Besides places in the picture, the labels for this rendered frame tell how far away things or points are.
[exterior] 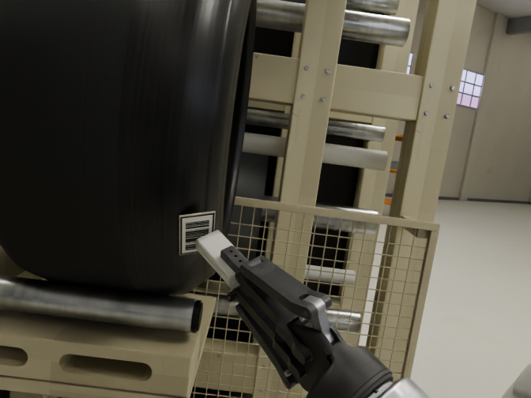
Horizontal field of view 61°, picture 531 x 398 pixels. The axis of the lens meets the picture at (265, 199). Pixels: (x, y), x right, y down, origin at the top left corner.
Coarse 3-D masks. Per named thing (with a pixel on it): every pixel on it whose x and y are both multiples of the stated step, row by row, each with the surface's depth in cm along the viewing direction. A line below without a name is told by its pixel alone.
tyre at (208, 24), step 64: (0, 0) 43; (64, 0) 44; (128, 0) 44; (192, 0) 45; (256, 0) 70; (0, 64) 43; (64, 64) 43; (128, 64) 43; (192, 64) 44; (0, 128) 44; (64, 128) 44; (128, 128) 44; (192, 128) 46; (0, 192) 47; (64, 192) 47; (128, 192) 46; (192, 192) 48; (64, 256) 53; (128, 256) 52; (192, 256) 54
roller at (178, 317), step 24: (0, 288) 59; (24, 288) 59; (48, 288) 60; (72, 288) 60; (96, 288) 61; (24, 312) 60; (48, 312) 59; (72, 312) 59; (96, 312) 59; (120, 312) 59; (144, 312) 59; (168, 312) 59; (192, 312) 60
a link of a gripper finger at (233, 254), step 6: (228, 246) 47; (234, 246) 47; (222, 252) 47; (228, 252) 46; (234, 252) 47; (222, 258) 47; (228, 258) 46; (234, 258) 46; (240, 258) 46; (258, 258) 44; (228, 264) 46; (234, 264) 45; (240, 264) 45; (252, 264) 43; (234, 270) 46; (240, 270) 45
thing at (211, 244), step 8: (216, 232) 50; (200, 240) 49; (208, 240) 49; (216, 240) 49; (224, 240) 49; (200, 248) 49; (208, 248) 48; (216, 248) 48; (224, 248) 48; (208, 256) 48; (216, 256) 47; (216, 264) 47; (224, 264) 47; (224, 272) 46; (232, 272) 46; (232, 280) 45
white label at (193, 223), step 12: (180, 216) 48; (192, 216) 49; (204, 216) 49; (180, 228) 49; (192, 228) 50; (204, 228) 50; (180, 240) 50; (192, 240) 51; (180, 252) 52; (192, 252) 52
